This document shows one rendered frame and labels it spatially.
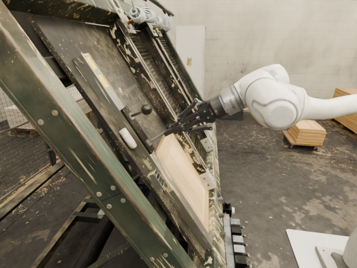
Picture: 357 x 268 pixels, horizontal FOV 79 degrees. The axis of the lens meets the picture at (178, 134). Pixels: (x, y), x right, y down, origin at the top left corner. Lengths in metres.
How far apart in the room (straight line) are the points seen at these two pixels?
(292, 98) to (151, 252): 0.60
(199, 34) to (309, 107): 4.28
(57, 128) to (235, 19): 5.83
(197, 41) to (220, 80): 1.79
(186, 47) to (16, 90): 4.35
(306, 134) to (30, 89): 4.05
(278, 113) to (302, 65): 6.03
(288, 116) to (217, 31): 5.71
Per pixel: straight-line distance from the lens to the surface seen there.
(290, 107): 0.55
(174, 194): 0.92
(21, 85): 0.64
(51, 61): 0.82
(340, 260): 1.42
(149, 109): 0.73
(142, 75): 1.19
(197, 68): 4.84
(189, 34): 4.83
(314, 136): 4.33
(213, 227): 1.19
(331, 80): 6.89
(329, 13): 6.69
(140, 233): 0.73
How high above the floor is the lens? 1.76
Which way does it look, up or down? 23 degrees down
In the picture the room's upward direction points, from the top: straight up
